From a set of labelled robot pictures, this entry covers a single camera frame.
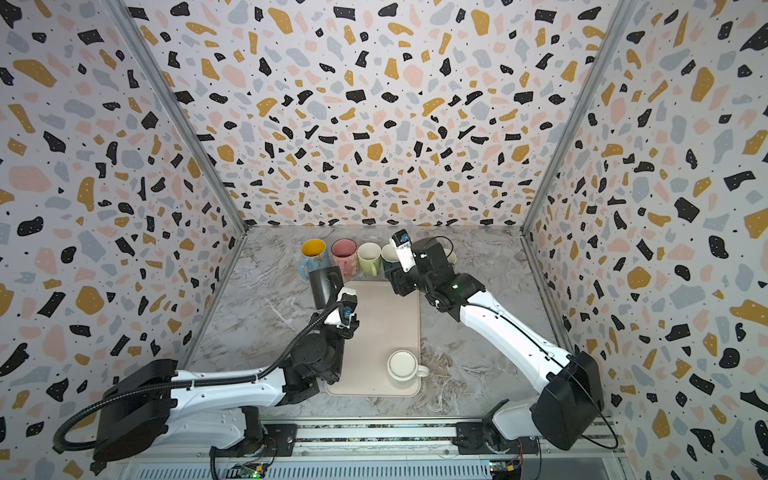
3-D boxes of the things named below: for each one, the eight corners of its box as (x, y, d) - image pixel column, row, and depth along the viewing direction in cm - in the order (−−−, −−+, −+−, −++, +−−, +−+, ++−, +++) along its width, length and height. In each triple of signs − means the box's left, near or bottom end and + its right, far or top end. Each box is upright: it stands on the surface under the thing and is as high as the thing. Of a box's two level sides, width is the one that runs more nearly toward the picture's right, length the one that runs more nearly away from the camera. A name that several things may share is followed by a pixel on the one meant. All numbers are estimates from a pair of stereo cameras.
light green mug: (358, 285, 107) (355, 266, 99) (361, 262, 114) (358, 242, 105) (380, 285, 107) (378, 266, 99) (381, 262, 114) (380, 242, 106)
